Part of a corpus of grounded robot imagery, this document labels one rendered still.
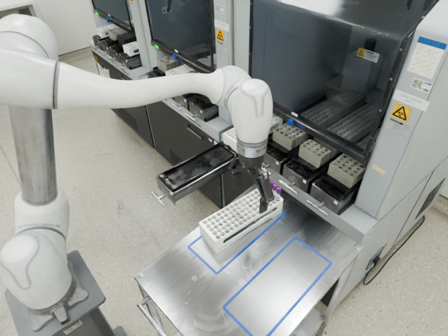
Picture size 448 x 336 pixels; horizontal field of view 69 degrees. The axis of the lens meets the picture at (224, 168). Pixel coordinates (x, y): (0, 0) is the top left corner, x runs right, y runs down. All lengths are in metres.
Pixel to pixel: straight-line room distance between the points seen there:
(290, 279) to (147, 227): 1.39
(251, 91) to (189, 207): 1.60
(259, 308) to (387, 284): 1.25
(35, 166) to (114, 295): 1.15
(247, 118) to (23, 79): 0.49
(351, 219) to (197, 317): 0.70
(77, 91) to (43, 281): 0.60
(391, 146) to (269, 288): 0.60
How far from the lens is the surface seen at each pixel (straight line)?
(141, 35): 2.34
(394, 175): 1.25
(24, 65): 0.76
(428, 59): 1.05
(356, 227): 1.35
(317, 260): 1.12
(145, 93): 0.80
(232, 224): 1.10
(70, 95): 0.76
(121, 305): 2.03
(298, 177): 1.40
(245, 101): 0.83
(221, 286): 1.05
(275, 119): 1.60
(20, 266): 1.10
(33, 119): 0.99
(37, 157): 1.06
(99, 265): 2.20
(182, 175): 1.39
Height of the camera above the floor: 1.75
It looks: 42 degrees down
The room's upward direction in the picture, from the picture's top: 2 degrees counter-clockwise
